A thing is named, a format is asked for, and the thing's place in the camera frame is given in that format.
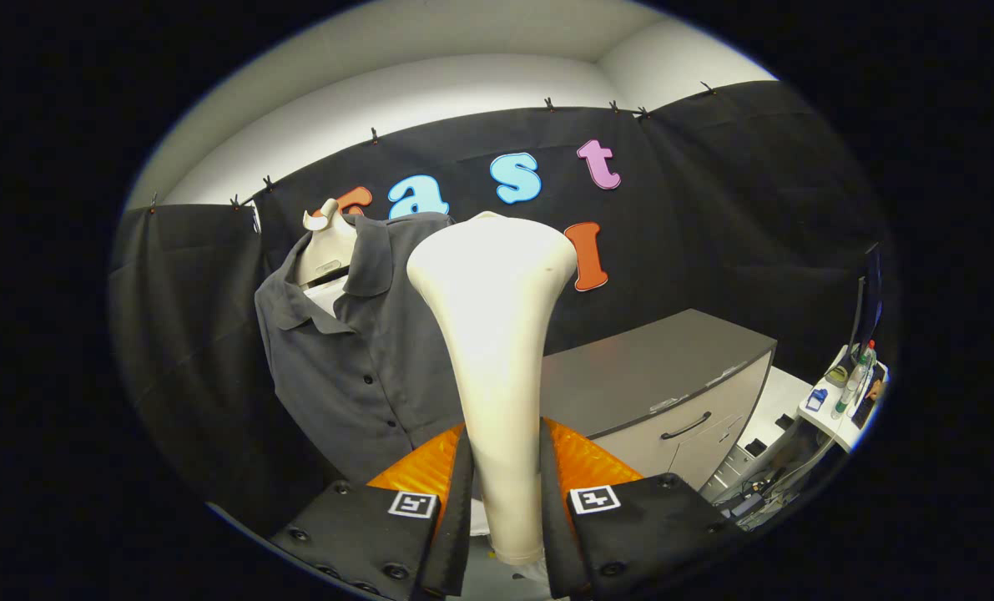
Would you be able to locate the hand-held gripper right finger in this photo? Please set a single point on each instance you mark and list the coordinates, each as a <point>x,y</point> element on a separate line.
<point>551,517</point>

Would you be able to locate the small blue box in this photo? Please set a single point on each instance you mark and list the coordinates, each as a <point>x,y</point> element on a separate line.
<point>816,399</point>

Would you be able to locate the white desk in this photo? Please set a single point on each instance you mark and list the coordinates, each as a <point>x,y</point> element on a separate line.
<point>830,421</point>

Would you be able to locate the computer monitor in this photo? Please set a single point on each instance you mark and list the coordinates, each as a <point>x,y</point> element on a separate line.
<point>870,292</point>

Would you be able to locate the olive round object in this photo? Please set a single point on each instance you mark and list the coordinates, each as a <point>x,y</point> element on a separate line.
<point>837,376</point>

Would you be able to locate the grey button shirt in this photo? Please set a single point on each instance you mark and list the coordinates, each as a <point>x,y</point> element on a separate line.
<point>363,376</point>

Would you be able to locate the white mannequin torso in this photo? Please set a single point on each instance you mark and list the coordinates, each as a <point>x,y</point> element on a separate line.
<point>325,250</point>

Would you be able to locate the grey cabinet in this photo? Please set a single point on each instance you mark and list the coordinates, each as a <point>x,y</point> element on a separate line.
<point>655,359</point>

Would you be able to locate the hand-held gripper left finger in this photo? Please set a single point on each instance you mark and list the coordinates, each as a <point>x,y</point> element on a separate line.
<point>459,501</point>

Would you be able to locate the clear plastic bottle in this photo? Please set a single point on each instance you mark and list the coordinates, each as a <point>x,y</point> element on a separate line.
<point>847,392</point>

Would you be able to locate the white garment steamer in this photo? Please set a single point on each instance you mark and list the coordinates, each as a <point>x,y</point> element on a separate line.
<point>488,334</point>

